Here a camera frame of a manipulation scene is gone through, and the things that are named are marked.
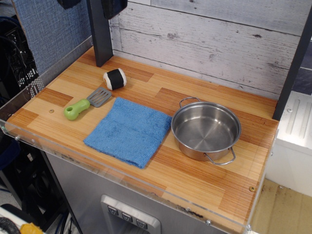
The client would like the green handled grey toy spatula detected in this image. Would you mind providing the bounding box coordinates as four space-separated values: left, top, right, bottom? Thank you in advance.
63 87 112 120

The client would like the clear acrylic table guard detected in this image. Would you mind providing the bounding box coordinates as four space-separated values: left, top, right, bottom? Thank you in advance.
0 49 278 234

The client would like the white ridged box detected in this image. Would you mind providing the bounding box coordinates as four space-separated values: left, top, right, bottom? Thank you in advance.
265 91 312 196

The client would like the blue folded cloth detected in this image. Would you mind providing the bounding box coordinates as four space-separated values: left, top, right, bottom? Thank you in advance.
83 97 172 169

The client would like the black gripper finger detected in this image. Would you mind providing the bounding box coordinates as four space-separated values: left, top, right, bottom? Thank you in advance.
101 0 128 20
57 0 80 10

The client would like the dark grey post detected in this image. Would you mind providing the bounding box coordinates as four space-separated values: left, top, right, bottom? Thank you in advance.
87 0 113 67
272 8 312 121

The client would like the silver dispenser button panel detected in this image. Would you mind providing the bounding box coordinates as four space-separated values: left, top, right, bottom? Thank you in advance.
100 195 161 234

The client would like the black plastic crate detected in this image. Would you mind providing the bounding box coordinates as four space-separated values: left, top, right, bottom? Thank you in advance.
0 16 39 99

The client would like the dark grey right post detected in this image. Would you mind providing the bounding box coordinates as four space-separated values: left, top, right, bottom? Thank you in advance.
272 8 312 121

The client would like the stainless steel pot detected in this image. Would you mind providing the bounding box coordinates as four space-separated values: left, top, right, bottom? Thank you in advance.
171 97 241 166

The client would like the dark grey left post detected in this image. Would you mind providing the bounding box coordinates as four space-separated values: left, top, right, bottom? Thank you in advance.
87 0 113 67

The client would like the black and white sushi roll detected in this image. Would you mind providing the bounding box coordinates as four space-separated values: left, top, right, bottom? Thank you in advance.
103 68 127 91

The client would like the yellow and black cable bundle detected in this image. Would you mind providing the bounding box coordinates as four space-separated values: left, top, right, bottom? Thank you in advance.
0 216 42 234

